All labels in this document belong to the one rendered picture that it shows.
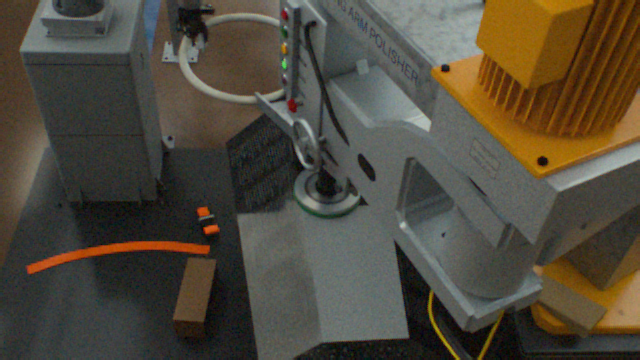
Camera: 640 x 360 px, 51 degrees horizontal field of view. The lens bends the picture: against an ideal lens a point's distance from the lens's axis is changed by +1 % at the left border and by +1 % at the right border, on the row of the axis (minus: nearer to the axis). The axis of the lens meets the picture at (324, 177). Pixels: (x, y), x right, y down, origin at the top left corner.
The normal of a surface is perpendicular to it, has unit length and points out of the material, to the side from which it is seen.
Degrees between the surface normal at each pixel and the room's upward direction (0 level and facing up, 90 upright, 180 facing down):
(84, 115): 90
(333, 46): 90
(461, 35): 0
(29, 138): 0
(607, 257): 90
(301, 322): 45
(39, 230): 0
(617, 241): 90
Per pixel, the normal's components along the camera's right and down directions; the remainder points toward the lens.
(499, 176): -0.88, 0.30
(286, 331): -0.65, -0.45
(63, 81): 0.07, 0.72
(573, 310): -0.07, -0.79
